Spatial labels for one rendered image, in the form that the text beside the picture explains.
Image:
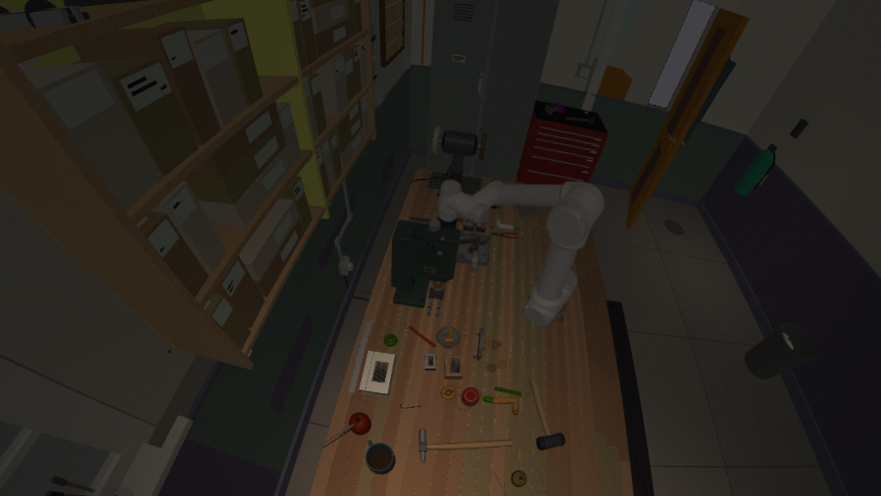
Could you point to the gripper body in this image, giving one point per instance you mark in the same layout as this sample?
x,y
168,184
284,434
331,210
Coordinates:
x,y
438,225

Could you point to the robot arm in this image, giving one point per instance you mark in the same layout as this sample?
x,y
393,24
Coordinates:
x,y
564,220

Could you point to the grey carrier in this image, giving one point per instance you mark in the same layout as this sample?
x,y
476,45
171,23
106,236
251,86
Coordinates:
x,y
476,249

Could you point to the grey nest strip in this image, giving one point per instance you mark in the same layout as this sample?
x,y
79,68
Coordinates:
x,y
433,297

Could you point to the dark green press body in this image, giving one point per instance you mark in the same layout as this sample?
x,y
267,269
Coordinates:
x,y
420,258

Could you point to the bench grinder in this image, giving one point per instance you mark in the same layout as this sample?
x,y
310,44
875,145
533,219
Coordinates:
x,y
458,148

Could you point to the grey disc with yellow piece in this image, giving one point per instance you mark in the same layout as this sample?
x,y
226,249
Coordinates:
x,y
448,336

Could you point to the red pencil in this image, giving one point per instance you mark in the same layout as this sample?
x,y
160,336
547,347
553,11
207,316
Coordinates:
x,y
421,335

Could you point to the grey wrench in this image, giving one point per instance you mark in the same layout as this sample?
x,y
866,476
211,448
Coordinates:
x,y
480,342

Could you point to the small grey block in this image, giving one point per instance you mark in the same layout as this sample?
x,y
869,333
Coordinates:
x,y
430,361

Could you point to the small wooden block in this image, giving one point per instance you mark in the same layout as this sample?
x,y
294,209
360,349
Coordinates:
x,y
453,366

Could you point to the grey steel locker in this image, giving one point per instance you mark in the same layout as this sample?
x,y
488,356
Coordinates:
x,y
482,89

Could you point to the red tool chest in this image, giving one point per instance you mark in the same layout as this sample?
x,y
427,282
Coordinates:
x,y
561,148

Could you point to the narrow wooden shelf unit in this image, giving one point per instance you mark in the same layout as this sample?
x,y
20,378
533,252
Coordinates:
x,y
337,89

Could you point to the red round tin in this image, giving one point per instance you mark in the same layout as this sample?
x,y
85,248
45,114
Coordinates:
x,y
471,395

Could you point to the green marker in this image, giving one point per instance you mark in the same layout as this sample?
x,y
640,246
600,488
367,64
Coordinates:
x,y
508,391

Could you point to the yellow green hand tool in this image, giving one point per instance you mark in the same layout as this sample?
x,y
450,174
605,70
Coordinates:
x,y
502,401

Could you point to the round floor drain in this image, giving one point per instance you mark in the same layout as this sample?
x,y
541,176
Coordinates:
x,y
674,227

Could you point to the blue mug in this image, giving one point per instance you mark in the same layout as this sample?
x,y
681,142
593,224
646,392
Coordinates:
x,y
380,456

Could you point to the brown wooden door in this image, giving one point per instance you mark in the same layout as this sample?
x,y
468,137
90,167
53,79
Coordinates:
x,y
688,110

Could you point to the large wooden shelf unit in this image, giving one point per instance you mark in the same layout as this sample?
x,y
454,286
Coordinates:
x,y
158,158

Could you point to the green fire extinguisher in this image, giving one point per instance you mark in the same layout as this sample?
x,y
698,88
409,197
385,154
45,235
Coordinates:
x,y
756,171

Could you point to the black waste bin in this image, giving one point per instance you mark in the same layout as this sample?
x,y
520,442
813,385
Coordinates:
x,y
778,351

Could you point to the orange wall paper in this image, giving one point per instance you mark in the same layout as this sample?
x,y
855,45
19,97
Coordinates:
x,y
614,82

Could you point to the black wall switch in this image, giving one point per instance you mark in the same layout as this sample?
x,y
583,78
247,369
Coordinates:
x,y
798,128

